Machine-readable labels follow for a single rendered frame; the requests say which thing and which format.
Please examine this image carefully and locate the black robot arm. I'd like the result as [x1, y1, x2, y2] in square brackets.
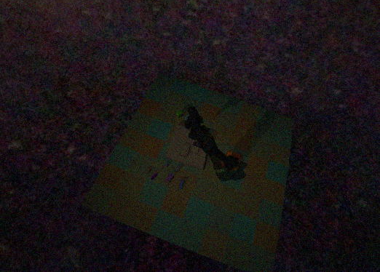
[185, 106, 239, 170]

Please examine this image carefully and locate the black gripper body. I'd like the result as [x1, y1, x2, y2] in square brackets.
[189, 128, 197, 139]

